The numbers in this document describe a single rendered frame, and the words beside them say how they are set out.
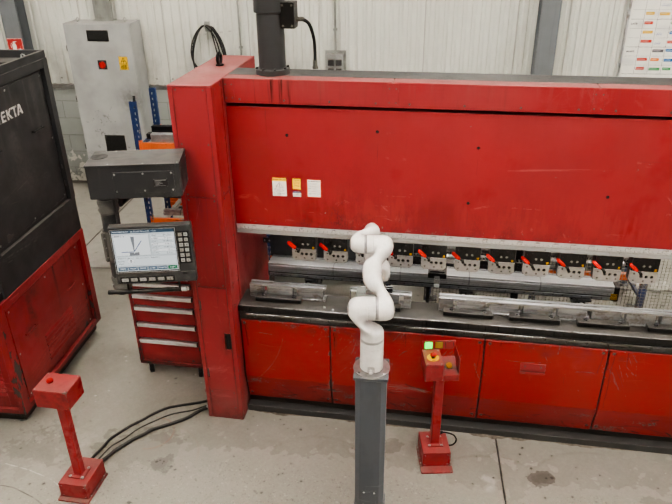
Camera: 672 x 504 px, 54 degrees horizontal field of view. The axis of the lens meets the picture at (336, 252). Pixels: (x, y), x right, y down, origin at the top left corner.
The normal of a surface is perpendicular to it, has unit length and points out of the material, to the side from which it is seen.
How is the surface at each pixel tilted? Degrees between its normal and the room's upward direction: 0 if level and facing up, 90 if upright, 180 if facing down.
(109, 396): 0
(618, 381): 90
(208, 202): 90
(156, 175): 90
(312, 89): 90
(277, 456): 0
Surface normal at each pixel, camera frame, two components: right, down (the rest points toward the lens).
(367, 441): -0.11, 0.46
